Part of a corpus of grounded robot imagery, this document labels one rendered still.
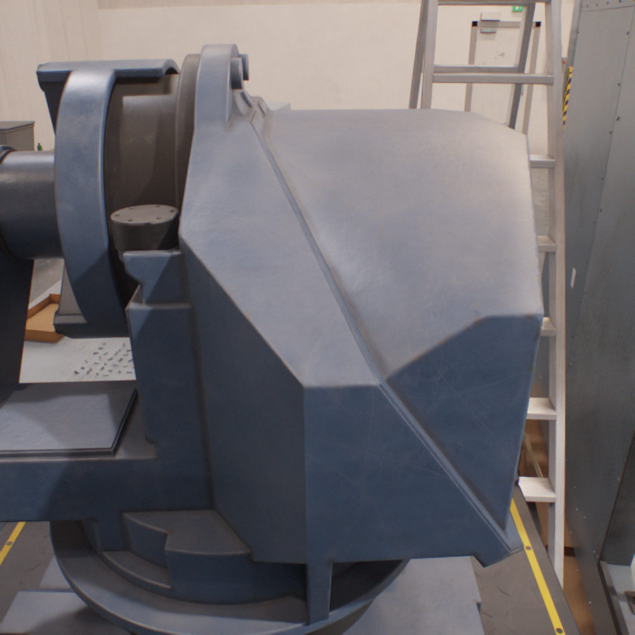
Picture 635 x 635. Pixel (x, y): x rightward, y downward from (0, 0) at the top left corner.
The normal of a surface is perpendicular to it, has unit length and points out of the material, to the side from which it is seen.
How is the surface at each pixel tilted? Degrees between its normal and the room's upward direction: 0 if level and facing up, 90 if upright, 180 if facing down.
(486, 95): 90
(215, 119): 52
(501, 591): 0
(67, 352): 0
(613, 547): 90
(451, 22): 90
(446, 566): 0
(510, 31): 90
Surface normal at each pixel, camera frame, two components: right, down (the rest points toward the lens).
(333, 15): -0.16, 0.42
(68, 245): 0.05, 0.43
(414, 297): -0.48, -0.43
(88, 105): 0.03, -0.44
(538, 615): 0.00, -0.90
